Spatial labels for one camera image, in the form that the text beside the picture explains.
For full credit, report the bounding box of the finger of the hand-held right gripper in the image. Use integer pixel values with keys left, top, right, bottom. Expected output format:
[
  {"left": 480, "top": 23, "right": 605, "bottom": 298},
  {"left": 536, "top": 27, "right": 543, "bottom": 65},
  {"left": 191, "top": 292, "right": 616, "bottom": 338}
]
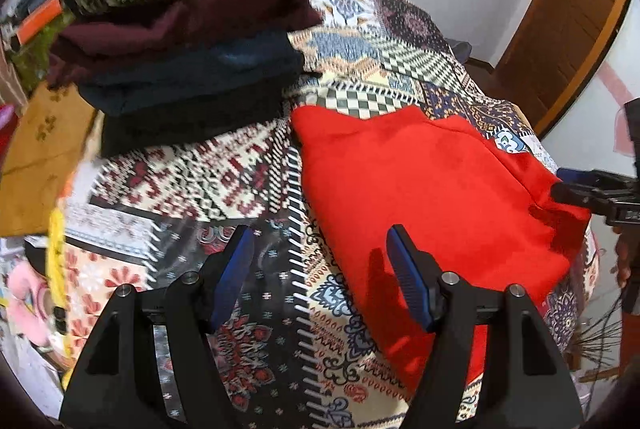
[
  {"left": 556, "top": 168, "right": 603, "bottom": 188},
  {"left": 550, "top": 183, "right": 603, "bottom": 216}
]

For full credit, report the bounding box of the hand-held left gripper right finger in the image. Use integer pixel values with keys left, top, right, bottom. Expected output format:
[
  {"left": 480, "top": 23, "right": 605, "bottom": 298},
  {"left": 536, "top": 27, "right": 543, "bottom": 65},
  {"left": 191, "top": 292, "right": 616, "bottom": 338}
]
[{"left": 386, "top": 224, "right": 584, "bottom": 429}]

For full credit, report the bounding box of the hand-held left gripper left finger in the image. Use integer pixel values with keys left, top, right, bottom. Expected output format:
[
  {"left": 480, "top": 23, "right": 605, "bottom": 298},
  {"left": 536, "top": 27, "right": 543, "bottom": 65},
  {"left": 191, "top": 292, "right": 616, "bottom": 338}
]
[{"left": 59, "top": 225, "right": 257, "bottom": 429}]

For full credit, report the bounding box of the red garment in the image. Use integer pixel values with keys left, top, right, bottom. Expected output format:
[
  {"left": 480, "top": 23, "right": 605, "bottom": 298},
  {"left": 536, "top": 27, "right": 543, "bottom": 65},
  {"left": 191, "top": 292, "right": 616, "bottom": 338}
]
[{"left": 290, "top": 105, "right": 592, "bottom": 394}]

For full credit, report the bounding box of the person's right hand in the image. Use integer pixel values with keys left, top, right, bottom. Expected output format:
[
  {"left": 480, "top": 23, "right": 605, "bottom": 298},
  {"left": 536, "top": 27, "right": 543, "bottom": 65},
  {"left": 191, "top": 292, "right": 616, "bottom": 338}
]
[{"left": 614, "top": 231, "right": 638, "bottom": 290}]

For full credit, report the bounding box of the patterned patchwork bedsheet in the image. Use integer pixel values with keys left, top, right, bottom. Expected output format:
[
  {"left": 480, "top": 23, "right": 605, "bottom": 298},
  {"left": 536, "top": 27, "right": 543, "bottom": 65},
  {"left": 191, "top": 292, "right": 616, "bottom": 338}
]
[{"left": 47, "top": 0, "right": 601, "bottom": 429}]

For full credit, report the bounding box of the wooden door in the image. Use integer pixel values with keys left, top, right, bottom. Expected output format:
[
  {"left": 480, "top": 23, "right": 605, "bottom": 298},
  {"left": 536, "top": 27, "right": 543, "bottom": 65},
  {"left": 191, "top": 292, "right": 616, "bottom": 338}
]
[{"left": 492, "top": 0, "right": 636, "bottom": 137}]

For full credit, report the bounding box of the black folded garment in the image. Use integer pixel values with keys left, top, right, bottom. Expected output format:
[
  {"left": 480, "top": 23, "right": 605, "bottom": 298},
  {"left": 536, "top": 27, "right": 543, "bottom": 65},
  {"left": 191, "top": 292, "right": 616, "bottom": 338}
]
[{"left": 99, "top": 81, "right": 296, "bottom": 157}]

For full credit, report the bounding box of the navy folded garment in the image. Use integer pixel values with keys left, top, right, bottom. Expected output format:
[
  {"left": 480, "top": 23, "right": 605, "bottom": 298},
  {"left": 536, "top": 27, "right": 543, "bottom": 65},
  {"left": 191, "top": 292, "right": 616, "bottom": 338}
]
[{"left": 77, "top": 29, "right": 306, "bottom": 117}]

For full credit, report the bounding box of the pink soft toy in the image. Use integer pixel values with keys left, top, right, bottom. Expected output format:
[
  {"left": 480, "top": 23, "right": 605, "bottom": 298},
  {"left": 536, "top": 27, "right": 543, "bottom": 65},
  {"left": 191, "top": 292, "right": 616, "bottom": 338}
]
[{"left": 2, "top": 266, "right": 53, "bottom": 350}]

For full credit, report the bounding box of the mustard yellow cloth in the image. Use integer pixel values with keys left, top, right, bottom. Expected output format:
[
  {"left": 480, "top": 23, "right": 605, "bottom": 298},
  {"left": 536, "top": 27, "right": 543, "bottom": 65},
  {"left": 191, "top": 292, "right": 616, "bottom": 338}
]
[{"left": 0, "top": 81, "right": 101, "bottom": 237}]

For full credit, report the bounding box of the maroon garment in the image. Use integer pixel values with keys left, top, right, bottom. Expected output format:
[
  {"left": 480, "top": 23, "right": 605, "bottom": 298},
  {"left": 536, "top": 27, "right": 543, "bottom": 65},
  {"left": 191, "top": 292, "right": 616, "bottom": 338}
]
[{"left": 47, "top": 0, "right": 323, "bottom": 84}]

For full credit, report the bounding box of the orange box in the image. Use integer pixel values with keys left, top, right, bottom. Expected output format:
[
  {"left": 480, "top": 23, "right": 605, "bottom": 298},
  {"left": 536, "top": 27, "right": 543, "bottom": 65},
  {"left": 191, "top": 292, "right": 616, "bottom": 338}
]
[{"left": 14, "top": 0, "right": 63, "bottom": 46}]

